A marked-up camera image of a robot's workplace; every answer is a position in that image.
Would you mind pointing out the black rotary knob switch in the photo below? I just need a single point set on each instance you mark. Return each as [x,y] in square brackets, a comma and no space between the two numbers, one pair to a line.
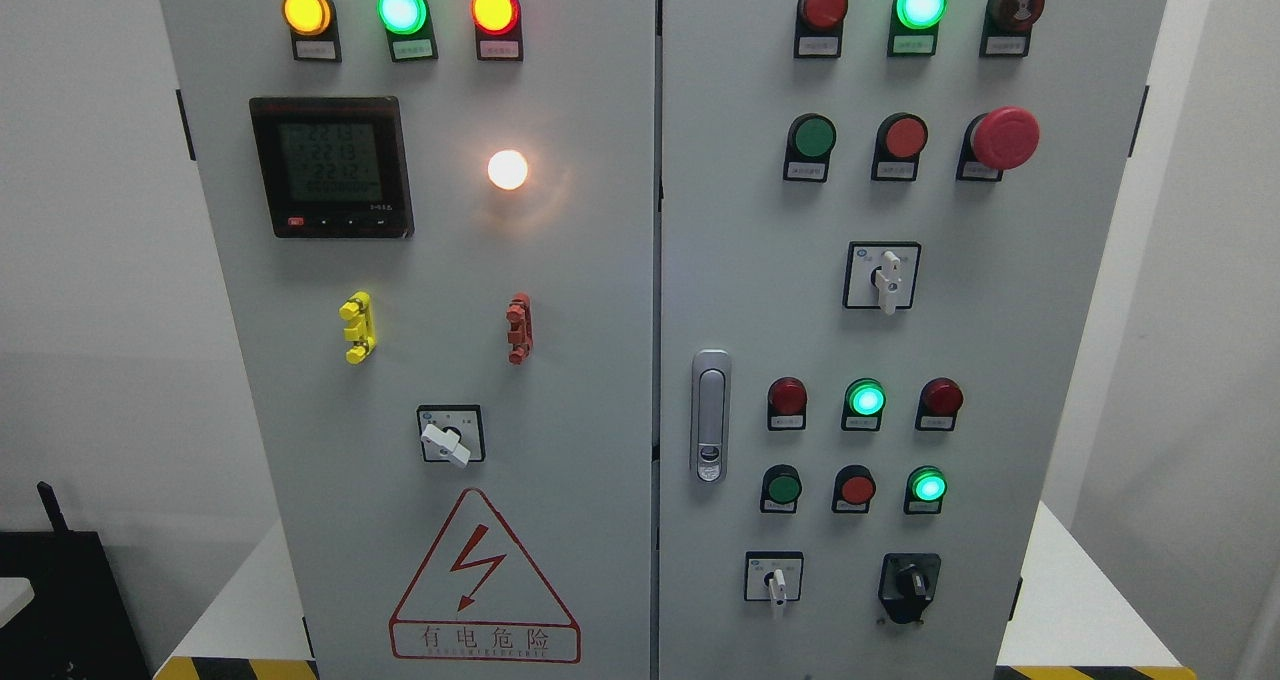
[907,585]

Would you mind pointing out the grey cabinet door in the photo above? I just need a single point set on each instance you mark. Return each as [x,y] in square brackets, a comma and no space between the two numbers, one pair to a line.
[568,434]
[755,265]

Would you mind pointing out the silver door handle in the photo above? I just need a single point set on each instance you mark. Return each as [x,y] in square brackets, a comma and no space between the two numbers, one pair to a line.
[710,413]

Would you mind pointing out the dark red indicator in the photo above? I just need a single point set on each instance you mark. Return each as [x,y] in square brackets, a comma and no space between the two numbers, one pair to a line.
[786,404]
[938,406]
[819,28]

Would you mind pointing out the dark red buzzer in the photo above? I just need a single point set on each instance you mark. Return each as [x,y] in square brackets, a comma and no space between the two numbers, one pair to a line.
[1008,27]

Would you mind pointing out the white rotary switch left door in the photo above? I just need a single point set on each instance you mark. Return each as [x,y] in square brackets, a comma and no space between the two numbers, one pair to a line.
[451,434]

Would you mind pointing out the white rotary switch lower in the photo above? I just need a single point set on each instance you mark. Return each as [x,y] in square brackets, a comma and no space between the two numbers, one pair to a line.
[773,577]

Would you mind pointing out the white rotary switch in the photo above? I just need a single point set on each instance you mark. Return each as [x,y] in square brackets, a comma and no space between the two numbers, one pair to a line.
[881,275]
[773,577]

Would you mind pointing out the dark red top indicator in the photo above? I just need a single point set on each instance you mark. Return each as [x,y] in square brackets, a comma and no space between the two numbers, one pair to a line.
[819,28]

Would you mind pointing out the grey right cabinet door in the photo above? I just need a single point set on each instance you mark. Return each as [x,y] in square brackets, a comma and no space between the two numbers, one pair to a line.
[755,265]

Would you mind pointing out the red push button lower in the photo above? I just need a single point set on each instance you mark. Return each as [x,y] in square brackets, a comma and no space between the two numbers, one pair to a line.
[853,490]

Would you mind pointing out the red lit indicator light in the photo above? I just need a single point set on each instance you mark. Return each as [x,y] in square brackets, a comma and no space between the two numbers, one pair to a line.
[498,30]

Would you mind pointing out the green indicator light left door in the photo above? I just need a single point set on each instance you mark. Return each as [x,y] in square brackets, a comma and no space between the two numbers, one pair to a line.
[410,30]

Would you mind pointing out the red push button upper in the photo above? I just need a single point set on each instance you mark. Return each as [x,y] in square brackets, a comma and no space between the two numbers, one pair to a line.
[900,140]

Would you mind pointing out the white rotary switch upper right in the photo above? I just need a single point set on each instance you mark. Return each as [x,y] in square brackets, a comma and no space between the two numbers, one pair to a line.
[881,275]

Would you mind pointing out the red terminal connector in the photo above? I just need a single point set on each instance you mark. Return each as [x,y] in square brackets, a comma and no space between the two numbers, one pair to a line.
[519,335]

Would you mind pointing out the red emergency stop button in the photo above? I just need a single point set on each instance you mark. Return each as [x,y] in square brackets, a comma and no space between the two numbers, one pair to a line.
[997,141]

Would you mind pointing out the dark red indicator middle left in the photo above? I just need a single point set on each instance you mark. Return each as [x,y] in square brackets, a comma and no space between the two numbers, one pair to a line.
[786,404]

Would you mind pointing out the green push button upper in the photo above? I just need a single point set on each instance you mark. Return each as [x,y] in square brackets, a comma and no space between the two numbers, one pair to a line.
[810,141]

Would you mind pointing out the green indicator middle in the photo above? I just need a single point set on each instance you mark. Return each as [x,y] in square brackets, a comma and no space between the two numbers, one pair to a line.
[863,408]

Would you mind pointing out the yellow indicator light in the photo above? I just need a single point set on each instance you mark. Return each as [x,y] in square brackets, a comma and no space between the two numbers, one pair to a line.
[314,30]

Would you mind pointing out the yellow terminal connector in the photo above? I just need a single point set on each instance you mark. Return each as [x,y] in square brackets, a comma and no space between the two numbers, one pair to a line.
[360,330]

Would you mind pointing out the black digital power meter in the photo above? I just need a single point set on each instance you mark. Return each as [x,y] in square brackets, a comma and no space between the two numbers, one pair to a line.
[333,167]

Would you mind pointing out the red push button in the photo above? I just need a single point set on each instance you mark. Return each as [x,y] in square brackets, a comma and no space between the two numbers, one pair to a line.
[900,140]
[853,490]

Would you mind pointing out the red electric warning sticker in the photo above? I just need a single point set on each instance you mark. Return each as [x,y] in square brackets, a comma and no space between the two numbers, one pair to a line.
[479,596]

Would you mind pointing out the grey left cabinet door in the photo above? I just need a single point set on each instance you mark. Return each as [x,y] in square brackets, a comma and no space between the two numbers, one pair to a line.
[568,434]

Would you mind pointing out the green lit indicator lower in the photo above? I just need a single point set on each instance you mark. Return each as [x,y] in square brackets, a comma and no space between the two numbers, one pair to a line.
[925,490]

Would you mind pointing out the green push button lower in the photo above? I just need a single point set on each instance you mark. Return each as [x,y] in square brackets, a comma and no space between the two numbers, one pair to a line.
[781,487]

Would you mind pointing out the dark red indicator middle right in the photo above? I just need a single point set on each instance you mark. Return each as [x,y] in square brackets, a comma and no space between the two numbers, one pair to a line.
[938,406]

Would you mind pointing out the green top right indicator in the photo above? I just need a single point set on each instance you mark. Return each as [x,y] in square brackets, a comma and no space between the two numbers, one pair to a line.
[914,27]

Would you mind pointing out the white glowing indicator light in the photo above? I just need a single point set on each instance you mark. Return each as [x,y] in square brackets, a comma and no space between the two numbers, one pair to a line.
[508,169]

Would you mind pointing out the green push button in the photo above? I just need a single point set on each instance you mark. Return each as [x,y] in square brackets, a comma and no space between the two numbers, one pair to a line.
[810,141]
[781,487]

